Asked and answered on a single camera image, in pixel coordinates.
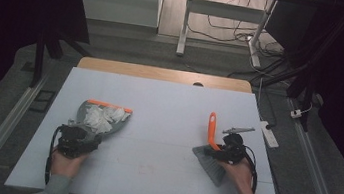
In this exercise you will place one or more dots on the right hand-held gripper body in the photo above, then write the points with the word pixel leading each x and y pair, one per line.
pixel 234 147

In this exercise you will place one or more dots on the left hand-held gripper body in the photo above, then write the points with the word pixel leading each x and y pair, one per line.
pixel 73 141

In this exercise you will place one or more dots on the grey dustpan with orange edge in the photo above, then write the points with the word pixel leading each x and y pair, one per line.
pixel 88 126

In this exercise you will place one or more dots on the pile of white paper scraps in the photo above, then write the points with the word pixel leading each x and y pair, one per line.
pixel 103 118

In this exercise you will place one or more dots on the person's left hand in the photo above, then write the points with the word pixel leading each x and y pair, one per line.
pixel 66 165

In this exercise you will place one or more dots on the person's right hand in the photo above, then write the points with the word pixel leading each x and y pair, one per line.
pixel 240 178

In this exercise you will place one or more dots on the white power strip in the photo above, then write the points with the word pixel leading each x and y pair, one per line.
pixel 268 134

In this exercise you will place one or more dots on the small white plug adapter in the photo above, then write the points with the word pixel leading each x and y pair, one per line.
pixel 296 113

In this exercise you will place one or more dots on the white board table cover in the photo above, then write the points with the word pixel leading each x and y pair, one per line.
pixel 166 99

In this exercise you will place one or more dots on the wooden table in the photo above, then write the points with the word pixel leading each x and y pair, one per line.
pixel 149 72

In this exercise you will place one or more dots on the black tripod stand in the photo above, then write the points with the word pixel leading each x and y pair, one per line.
pixel 40 56

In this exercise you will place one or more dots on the black stand legs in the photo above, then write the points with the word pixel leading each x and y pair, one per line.
pixel 302 84

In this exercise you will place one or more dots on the aluminium floor rail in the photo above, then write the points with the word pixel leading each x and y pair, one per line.
pixel 1 128
pixel 317 176

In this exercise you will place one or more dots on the white metal desk frame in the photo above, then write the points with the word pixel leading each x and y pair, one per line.
pixel 225 10

